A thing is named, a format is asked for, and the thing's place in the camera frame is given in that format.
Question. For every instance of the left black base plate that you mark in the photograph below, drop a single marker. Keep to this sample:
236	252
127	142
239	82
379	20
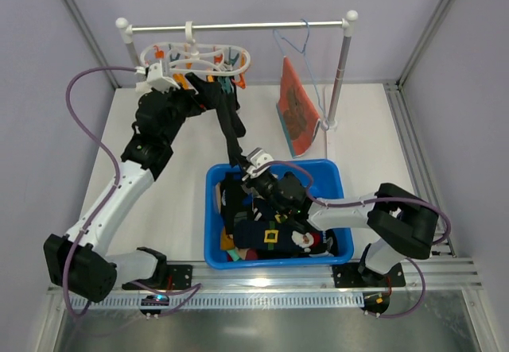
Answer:
176	277

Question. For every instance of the dark grey long sock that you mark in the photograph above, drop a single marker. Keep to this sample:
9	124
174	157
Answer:
234	150

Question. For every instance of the navy santa belt sock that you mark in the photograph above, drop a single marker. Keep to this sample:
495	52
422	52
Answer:
276	237

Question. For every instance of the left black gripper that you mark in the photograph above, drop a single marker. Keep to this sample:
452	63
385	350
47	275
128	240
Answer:
183	95

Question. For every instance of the blue wire hanger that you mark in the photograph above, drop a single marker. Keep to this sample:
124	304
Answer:
306	58

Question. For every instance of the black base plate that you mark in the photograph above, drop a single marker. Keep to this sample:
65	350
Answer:
349	276
176	277

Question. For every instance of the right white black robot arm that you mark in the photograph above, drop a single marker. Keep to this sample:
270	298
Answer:
289	219

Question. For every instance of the white oval clip hanger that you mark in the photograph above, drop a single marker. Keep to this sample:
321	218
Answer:
192	56

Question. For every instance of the white clothes rack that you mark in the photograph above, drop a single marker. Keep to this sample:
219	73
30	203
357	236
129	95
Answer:
346	24

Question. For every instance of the teal clothes peg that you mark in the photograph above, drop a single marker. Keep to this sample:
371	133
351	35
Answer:
226	84

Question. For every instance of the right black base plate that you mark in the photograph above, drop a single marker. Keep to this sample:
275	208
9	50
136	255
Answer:
349	276

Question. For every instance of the aluminium rail frame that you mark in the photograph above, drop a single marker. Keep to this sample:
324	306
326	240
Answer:
369	147

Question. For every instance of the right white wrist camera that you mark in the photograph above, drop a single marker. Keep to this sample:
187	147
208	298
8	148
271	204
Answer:
257	162

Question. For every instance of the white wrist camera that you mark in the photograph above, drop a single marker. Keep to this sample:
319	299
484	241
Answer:
155	78
257	162

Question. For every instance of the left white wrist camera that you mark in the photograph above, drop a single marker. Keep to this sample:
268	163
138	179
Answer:
155	78

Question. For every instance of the orange bear towel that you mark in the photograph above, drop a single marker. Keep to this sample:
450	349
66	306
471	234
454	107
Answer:
298	116

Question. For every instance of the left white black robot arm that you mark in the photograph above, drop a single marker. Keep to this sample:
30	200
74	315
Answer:
78	261

